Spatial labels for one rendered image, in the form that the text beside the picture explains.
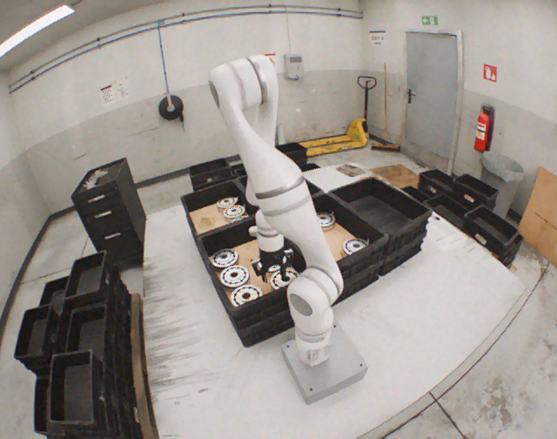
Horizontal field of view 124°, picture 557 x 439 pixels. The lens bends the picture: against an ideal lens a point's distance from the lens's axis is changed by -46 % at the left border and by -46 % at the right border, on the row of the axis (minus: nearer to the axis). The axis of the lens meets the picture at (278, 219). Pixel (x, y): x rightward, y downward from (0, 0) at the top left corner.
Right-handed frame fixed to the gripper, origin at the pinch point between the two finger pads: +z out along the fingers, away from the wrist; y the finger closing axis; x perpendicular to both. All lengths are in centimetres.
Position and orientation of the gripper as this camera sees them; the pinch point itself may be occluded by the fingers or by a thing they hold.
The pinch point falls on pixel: (273, 275)
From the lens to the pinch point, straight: 88.2
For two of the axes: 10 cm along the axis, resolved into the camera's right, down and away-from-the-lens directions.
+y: 9.3, -2.5, 2.7
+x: -3.6, -5.3, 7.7
